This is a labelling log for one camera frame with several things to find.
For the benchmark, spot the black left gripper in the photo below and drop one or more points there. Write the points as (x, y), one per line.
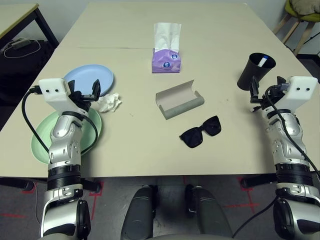
(81, 98)

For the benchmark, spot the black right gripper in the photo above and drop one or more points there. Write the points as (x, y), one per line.
(271, 93)

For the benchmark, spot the white tissue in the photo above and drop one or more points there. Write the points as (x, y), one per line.
(108, 102)

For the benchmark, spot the light green plate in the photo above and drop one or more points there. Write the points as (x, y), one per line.
(41, 137)

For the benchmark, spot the grey glasses case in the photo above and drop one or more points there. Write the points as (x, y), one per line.
(180, 110)

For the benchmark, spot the black sunglasses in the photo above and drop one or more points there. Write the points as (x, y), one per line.
(193, 140)

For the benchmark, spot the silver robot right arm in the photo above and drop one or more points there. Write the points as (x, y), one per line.
(287, 140)

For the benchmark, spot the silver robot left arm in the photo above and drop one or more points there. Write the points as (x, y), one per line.
(62, 140)

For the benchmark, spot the light blue plate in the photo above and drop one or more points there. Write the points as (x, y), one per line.
(87, 75)

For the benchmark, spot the black cup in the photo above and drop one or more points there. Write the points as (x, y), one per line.
(250, 72)

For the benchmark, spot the blue capped white marker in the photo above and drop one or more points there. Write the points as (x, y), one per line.
(263, 61)

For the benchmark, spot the black tripod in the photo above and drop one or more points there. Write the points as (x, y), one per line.
(311, 38)

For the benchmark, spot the wooden stool green seat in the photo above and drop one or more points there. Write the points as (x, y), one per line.
(306, 32)

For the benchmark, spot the black storage case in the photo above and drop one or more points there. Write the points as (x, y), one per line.
(20, 75)

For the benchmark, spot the grey power strip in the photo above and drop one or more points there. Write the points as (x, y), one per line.
(21, 43)

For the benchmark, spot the purple tissue pack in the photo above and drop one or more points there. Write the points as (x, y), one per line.
(165, 62)

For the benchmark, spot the beige cushion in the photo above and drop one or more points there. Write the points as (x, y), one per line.
(303, 6)

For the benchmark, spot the grey robot left leg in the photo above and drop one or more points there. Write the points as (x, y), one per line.
(140, 215)

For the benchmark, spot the grey robot leg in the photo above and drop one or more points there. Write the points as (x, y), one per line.
(210, 215)
(140, 215)

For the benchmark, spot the grey robot right leg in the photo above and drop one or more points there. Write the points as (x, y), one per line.
(210, 215)

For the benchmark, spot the beige side table black frame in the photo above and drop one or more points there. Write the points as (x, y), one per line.
(15, 17)

